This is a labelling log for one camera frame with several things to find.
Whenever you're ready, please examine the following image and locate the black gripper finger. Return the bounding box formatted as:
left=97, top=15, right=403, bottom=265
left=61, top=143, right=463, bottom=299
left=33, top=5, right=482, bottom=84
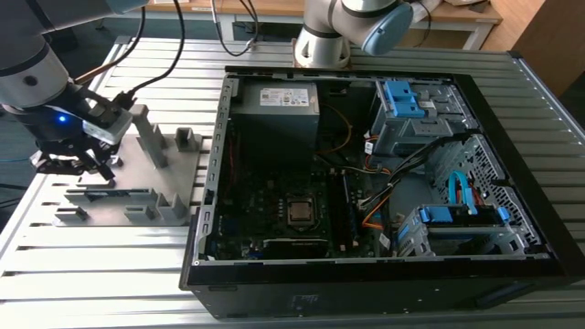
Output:
left=29, top=150, right=85, bottom=176
left=81, top=145, right=117, bottom=182

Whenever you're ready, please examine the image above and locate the black RAM slot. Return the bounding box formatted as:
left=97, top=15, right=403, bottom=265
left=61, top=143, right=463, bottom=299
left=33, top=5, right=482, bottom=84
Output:
left=327, top=173, right=345, bottom=250

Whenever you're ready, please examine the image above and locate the grey parts rack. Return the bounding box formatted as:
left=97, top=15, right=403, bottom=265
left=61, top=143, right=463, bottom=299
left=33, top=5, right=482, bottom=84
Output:
left=52, top=104, right=205, bottom=228

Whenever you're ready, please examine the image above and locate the dark green motherboard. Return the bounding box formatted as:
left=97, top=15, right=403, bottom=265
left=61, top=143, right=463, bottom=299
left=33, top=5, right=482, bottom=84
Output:
left=203, top=150, right=394, bottom=260

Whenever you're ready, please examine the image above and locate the grey power supply unit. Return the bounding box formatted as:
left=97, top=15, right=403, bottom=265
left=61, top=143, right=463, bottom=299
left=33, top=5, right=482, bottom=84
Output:
left=230, top=81, right=321, bottom=162

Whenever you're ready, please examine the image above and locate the silver CPU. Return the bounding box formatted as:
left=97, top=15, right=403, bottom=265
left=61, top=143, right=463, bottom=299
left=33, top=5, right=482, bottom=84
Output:
left=289, top=200, right=315, bottom=221

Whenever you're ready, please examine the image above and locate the black graphics card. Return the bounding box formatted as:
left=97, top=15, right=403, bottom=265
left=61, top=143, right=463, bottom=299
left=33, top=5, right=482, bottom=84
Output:
left=262, top=237, right=330, bottom=258

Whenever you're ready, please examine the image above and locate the black open PC case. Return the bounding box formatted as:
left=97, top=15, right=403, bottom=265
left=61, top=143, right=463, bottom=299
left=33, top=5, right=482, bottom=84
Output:
left=175, top=64, right=585, bottom=321

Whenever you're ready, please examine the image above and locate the blue plastic drive latch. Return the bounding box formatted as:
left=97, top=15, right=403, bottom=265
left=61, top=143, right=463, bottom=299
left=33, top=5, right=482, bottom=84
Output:
left=383, top=80, right=423, bottom=119

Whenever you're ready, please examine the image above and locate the grey metal disk bay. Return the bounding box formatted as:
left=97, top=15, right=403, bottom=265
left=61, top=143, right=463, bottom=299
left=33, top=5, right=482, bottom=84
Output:
left=394, top=204, right=515, bottom=258

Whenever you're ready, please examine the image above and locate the grey metal drive cage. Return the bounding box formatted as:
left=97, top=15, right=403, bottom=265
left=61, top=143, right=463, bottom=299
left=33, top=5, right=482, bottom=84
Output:
left=367, top=79, right=474, bottom=167

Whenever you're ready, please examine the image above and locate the blue disk carrier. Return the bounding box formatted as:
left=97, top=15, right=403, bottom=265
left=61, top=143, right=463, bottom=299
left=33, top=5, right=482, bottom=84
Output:
left=417, top=204, right=510, bottom=228

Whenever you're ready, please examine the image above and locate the brown wooden cabinet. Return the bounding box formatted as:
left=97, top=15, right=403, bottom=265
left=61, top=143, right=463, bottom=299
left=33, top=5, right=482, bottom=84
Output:
left=481, top=0, right=585, bottom=99

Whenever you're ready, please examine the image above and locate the light blue floor cable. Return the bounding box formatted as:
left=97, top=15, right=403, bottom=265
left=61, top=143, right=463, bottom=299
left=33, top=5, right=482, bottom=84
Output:
left=0, top=150, right=36, bottom=162

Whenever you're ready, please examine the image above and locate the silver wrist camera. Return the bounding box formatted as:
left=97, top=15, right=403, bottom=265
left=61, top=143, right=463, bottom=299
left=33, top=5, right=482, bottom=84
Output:
left=81, top=108, right=133, bottom=145

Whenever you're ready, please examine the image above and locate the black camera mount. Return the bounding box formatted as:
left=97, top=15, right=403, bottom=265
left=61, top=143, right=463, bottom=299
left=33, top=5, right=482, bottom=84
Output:
left=68, top=84, right=135, bottom=119

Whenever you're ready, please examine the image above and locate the black camera cable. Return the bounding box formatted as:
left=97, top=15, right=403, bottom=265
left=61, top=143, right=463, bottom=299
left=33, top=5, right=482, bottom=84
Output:
left=116, top=0, right=186, bottom=103

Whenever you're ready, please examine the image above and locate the grey cable with plug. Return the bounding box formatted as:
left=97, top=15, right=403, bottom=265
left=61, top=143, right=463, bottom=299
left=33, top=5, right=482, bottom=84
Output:
left=209, top=0, right=262, bottom=58

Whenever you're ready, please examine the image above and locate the yellow wire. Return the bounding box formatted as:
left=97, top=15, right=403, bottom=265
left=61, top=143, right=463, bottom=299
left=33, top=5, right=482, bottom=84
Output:
left=315, top=102, right=353, bottom=156

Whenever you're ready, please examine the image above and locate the orange wire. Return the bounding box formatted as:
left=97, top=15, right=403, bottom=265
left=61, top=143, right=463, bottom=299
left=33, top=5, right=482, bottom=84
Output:
left=362, top=202, right=394, bottom=231

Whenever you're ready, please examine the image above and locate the black cable bundle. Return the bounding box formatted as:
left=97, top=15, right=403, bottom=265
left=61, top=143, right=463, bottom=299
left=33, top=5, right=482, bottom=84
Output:
left=365, top=134, right=471, bottom=210

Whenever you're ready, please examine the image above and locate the blue flat data cable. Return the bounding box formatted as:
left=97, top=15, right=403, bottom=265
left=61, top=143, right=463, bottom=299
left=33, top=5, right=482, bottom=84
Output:
left=449, top=171, right=479, bottom=216

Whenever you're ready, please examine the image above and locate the wooden desk with white frame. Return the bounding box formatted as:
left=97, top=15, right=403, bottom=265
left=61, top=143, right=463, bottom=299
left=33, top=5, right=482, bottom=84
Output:
left=149, top=0, right=503, bottom=52

